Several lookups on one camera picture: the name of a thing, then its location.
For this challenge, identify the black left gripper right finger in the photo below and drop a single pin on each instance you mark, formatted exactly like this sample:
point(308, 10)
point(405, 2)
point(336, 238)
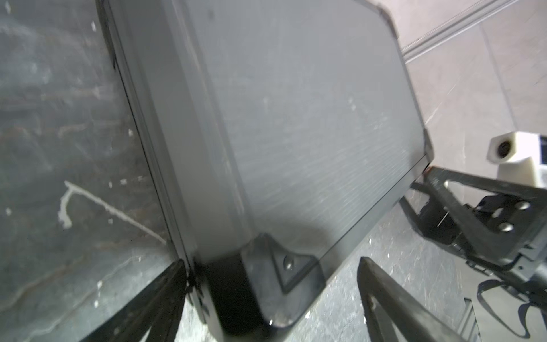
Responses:
point(389, 308)

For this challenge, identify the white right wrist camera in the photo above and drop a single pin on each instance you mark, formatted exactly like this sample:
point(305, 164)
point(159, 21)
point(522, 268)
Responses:
point(520, 158)

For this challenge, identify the grey aluminium poker case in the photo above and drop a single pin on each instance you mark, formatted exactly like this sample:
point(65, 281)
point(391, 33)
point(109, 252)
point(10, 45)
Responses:
point(277, 133)

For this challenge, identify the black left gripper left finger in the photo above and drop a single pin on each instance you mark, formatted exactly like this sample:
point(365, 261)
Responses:
point(153, 315)

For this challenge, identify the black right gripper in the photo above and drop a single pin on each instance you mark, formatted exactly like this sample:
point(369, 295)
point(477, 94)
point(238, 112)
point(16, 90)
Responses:
point(505, 234)

